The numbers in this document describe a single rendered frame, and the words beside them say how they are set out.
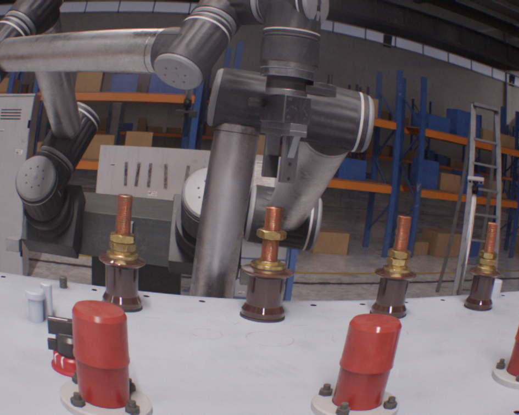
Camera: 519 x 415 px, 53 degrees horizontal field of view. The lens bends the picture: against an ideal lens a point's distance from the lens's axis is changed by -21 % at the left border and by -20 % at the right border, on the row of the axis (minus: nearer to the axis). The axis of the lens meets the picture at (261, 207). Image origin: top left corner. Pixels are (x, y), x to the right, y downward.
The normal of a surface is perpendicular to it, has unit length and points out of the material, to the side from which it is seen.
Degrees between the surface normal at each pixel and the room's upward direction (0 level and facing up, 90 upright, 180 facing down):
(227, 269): 91
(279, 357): 0
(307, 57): 90
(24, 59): 109
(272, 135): 90
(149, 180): 90
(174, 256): 60
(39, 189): 65
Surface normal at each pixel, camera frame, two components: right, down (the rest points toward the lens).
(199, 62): 0.73, 0.02
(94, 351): 0.00, 0.10
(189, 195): 0.02, -0.37
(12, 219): 0.24, 0.14
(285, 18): -0.25, 0.09
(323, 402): 0.11, -0.99
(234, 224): 0.52, 0.17
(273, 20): -0.70, 0.01
